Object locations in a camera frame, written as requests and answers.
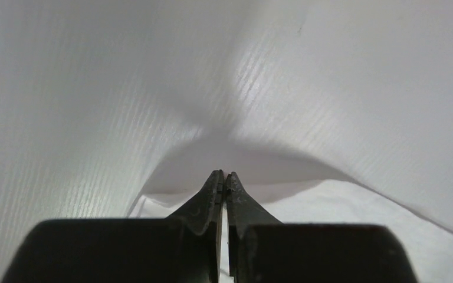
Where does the white t shirt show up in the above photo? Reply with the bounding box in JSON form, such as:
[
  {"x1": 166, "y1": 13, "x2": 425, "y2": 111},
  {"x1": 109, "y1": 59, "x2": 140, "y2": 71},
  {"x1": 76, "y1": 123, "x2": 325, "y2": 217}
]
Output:
[{"x1": 129, "y1": 1, "x2": 453, "y2": 282}]

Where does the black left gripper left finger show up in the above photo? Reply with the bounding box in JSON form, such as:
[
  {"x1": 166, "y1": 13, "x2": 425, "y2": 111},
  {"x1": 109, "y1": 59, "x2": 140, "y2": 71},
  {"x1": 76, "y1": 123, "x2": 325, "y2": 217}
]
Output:
[{"x1": 2, "y1": 170, "x2": 224, "y2": 282}]

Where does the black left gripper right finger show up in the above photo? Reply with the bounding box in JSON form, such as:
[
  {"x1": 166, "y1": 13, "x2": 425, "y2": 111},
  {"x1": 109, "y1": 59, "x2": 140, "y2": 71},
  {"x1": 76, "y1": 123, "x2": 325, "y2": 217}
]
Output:
[{"x1": 225, "y1": 173, "x2": 417, "y2": 282}]

